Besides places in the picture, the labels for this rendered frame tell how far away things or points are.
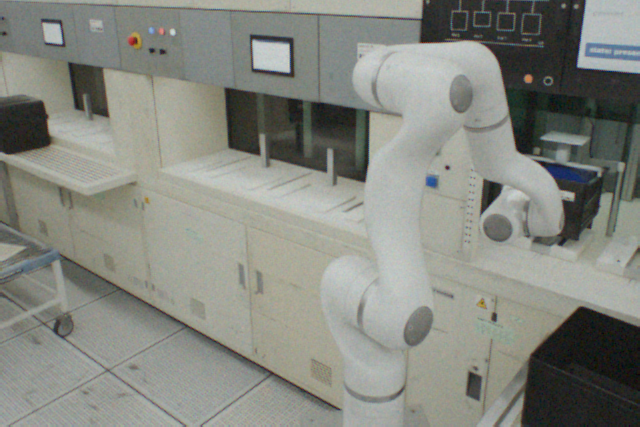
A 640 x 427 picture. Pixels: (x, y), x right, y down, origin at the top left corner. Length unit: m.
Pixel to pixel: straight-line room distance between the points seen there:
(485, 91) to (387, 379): 0.54
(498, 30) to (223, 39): 1.04
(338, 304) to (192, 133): 1.88
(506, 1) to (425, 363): 1.17
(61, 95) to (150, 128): 1.53
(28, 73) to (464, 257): 3.02
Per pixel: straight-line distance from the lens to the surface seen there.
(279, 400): 2.60
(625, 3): 1.49
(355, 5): 1.81
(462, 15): 1.63
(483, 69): 1.05
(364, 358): 1.11
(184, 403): 2.65
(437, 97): 0.88
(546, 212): 1.22
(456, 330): 1.91
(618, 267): 1.85
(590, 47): 1.51
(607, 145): 2.49
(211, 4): 2.25
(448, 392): 2.06
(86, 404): 2.76
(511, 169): 1.18
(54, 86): 4.13
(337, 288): 1.06
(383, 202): 0.96
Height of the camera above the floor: 1.68
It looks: 20 degrees down
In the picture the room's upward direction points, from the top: straight up
